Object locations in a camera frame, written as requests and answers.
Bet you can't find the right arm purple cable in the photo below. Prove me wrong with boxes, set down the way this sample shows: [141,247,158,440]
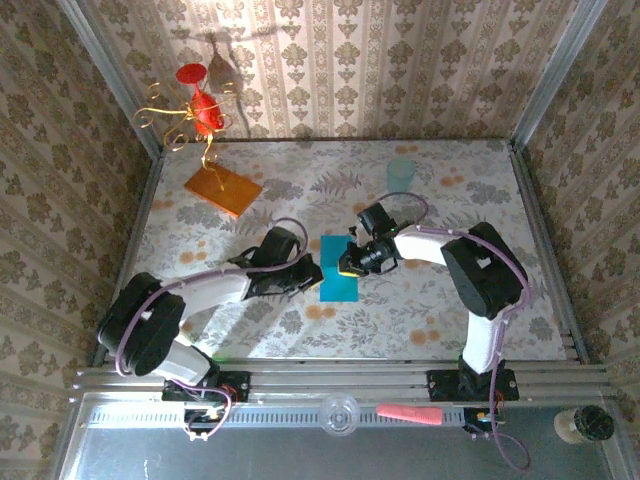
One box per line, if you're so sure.
[374,191,532,471]

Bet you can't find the aluminium frame post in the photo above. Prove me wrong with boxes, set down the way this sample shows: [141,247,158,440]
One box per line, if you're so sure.
[509,0,610,146]
[57,0,165,157]

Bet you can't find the slotted metal cable duct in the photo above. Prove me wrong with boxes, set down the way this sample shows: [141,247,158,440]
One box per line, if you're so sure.
[88,402,469,427]

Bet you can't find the gold wire stand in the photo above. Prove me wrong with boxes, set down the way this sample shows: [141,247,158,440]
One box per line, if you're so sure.
[132,81,241,194]

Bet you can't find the orange rectangular base board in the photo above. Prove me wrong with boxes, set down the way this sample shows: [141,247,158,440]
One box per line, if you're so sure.
[183,160,264,219]

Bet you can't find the floral patterned table cover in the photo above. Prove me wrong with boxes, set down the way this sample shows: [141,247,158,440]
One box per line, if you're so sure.
[106,138,570,362]

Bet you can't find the cream jar with black lid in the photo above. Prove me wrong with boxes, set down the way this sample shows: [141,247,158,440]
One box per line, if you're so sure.
[553,405,616,445]

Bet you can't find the aluminium side rail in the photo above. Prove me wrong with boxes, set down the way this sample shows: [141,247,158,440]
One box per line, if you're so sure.
[507,139,591,364]
[93,149,166,366]

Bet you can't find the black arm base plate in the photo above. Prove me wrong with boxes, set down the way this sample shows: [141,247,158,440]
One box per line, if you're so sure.
[425,368,520,403]
[161,370,252,404]

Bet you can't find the grey metal tray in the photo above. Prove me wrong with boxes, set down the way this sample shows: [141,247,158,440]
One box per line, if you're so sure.
[49,392,632,480]

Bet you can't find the translucent blue plastic cup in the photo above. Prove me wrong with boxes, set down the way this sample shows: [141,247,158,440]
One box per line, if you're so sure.
[385,158,417,194]

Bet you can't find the small connector board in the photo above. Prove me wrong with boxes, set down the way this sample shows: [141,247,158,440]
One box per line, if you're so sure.
[183,407,226,444]
[463,407,507,437]

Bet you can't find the pink oblong eraser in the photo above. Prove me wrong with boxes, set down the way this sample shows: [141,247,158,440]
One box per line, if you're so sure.
[375,403,444,427]

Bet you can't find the red goblet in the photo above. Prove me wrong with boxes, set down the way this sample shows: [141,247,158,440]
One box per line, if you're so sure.
[174,63,227,137]

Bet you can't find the blue square paper sheet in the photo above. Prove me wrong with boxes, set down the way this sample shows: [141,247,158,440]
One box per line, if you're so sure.
[319,234,360,303]

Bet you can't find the long aluminium base rail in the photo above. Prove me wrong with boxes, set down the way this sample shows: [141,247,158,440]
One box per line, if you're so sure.
[72,360,617,401]

